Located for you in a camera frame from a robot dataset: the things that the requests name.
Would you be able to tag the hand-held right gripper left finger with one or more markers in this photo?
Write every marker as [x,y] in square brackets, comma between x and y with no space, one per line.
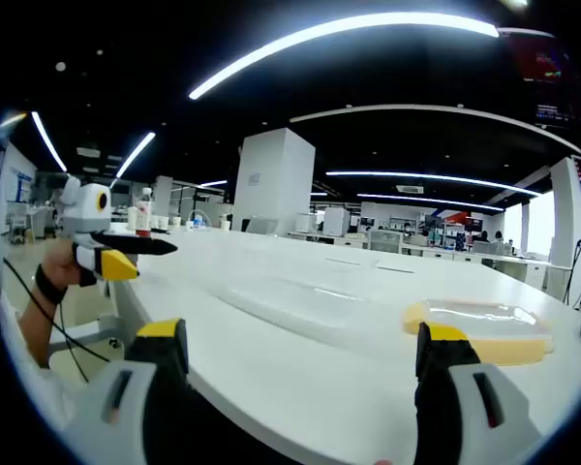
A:
[126,412]

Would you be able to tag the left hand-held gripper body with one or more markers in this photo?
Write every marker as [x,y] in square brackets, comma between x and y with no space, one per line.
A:
[84,213]

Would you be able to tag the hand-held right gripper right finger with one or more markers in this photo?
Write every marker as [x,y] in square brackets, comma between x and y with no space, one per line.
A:
[465,412]

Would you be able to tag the clear lid with yellow latches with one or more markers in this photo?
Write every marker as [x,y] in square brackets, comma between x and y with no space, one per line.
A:
[494,353]

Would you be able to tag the white box appliance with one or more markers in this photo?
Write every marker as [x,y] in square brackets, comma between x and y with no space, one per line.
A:
[337,223]

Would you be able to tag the person's left hand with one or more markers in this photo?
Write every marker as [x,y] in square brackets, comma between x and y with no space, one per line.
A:
[60,267]

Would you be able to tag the person's right hand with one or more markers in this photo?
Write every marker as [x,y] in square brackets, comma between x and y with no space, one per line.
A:
[383,461]

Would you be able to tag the white bottle red label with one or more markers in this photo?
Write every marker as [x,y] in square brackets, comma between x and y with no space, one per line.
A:
[143,218]

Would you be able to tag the black wrist band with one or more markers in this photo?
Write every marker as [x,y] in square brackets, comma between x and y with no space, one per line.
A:
[48,288]

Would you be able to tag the ceiling light strip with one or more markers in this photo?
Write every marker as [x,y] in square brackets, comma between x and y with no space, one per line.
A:
[431,178]
[135,154]
[48,143]
[431,200]

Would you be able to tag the person's white shirt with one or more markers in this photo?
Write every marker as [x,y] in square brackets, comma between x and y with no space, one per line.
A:
[39,387]

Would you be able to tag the white pillar with small sign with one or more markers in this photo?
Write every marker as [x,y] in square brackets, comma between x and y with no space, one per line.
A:
[271,184]

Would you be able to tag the translucent drawer cabinet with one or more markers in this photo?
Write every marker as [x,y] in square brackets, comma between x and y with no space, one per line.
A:
[385,241]

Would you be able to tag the plain white pillar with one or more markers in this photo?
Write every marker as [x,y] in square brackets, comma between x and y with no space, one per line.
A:
[564,213]

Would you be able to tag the ceiling air vent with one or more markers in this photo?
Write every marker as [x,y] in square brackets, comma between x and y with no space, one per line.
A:
[409,189]

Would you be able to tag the long curved ceiling light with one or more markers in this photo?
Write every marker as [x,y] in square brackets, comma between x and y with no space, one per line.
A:
[348,29]

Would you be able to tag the hanging dark monitor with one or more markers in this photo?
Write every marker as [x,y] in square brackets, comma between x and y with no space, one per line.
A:
[542,63]

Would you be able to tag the white table frame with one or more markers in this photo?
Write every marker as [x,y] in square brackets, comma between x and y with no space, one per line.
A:
[101,320]

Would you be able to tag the blue white wall board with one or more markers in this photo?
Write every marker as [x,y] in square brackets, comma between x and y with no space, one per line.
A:
[21,185]

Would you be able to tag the red blue wall banner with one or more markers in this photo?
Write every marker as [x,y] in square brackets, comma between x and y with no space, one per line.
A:
[460,216]

